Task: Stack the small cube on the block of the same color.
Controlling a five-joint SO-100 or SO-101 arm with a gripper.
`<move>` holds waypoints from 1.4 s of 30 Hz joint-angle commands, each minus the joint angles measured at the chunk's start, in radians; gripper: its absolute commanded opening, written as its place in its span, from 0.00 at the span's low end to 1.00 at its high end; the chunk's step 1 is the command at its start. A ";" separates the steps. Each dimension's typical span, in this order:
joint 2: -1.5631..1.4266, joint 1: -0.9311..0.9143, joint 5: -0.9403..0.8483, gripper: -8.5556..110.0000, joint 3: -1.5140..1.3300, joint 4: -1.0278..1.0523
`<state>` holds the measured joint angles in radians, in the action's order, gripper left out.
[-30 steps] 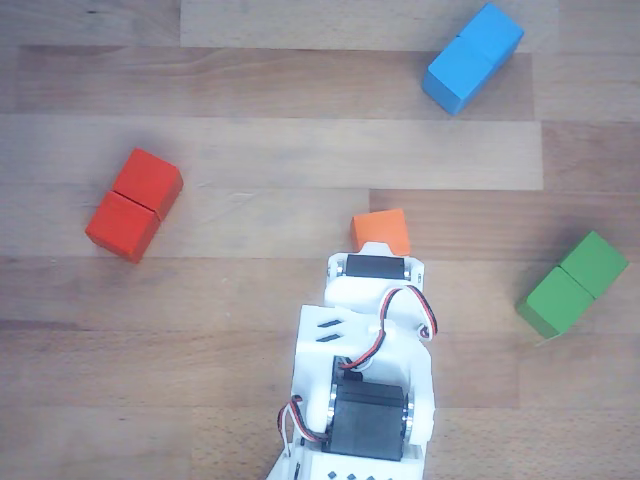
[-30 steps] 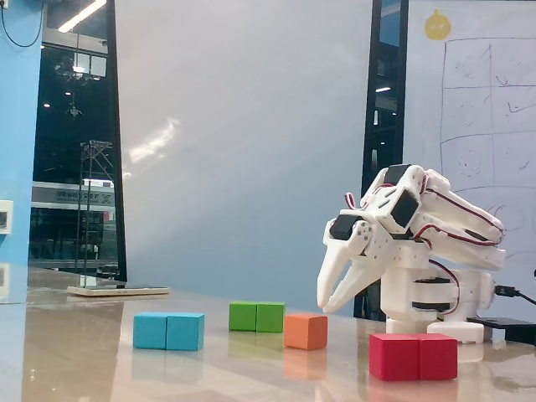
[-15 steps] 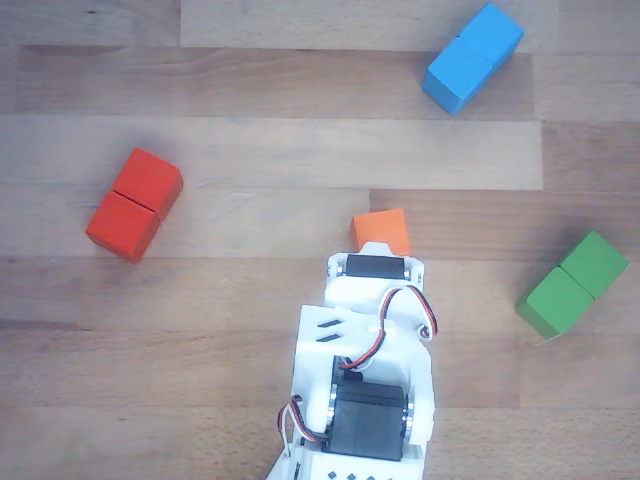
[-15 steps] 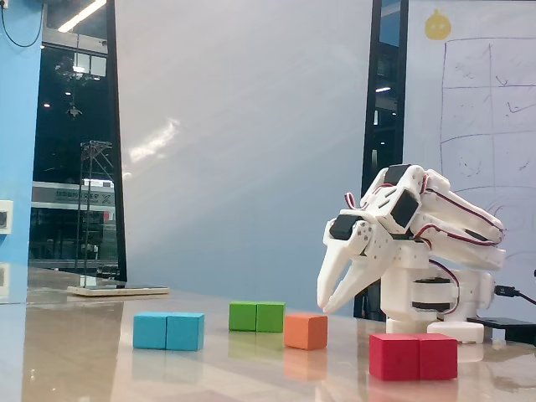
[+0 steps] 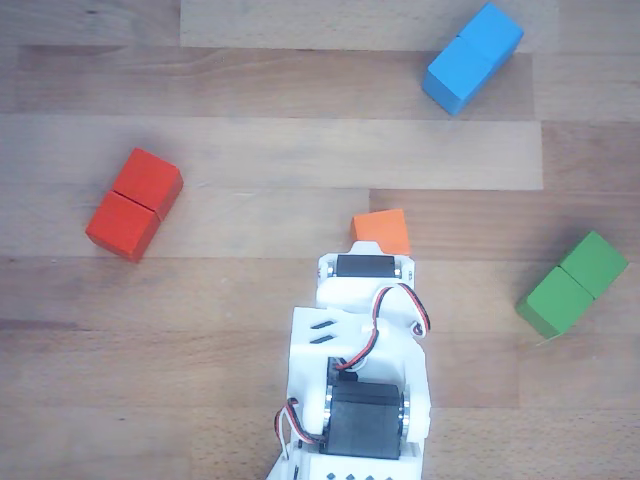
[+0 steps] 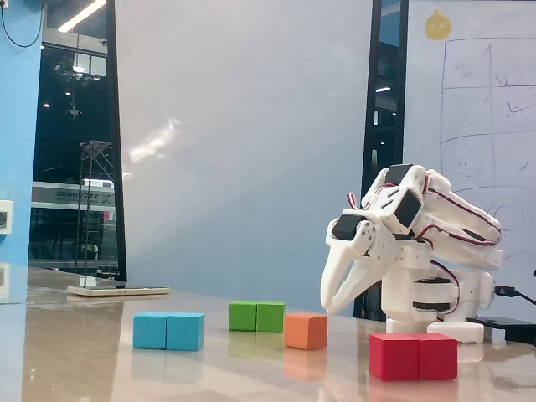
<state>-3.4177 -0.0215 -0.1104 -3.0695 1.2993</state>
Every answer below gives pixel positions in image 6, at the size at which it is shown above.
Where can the white wall socket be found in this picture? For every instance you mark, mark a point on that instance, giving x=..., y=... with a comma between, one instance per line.
x=5, y=217

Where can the red wooden block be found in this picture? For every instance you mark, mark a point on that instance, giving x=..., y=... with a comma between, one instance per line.
x=412, y=358

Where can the ceiling light strip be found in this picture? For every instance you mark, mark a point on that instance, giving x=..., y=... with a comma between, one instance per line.
x=81, y=16

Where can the grey sign with lettering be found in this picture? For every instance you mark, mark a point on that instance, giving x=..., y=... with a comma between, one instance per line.
x=63, y=197

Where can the flat black box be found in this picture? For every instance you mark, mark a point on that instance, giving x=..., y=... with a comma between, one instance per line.
x=511, y=326

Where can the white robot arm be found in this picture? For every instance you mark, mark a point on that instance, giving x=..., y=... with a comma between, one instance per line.
x=456, y=218

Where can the yellow round face sticker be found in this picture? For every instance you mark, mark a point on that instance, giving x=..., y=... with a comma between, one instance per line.
x=438, y=26

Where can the black window frame post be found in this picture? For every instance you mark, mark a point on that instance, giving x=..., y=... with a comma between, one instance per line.
x=115, y=125
x=387, y=50

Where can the small orange wooden cube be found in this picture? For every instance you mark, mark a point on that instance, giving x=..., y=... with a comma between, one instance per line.
x=303, y=331

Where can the blue wooden block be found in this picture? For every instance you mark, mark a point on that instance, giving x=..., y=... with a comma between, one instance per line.
x=167, y=331

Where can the flat wooden base plate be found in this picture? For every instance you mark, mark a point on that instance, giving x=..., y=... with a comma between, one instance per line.
x=117, y=291

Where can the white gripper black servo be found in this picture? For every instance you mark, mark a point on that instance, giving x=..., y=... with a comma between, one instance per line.
x=351, y=248

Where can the large white board panel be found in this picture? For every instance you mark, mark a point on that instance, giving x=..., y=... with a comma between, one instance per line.
x=230, y=125

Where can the whiteboard with marker drawings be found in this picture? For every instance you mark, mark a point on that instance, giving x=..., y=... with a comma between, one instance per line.
x=473, y=104

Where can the green wooden block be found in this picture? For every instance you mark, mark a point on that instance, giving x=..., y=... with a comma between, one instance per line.
x=256, y=317

